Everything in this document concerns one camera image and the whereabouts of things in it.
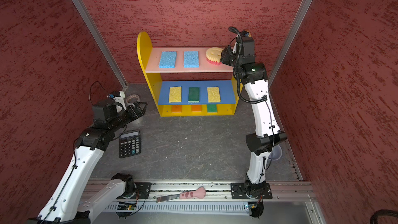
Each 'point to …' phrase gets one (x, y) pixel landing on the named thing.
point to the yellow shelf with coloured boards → (188, 82)
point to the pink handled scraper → (198, 193)
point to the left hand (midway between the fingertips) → (142, 109)
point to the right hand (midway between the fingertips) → (224, 56)
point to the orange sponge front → (196, 108)
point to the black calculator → (129, 143)
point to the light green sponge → (212, 108)
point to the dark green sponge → (194, 94)
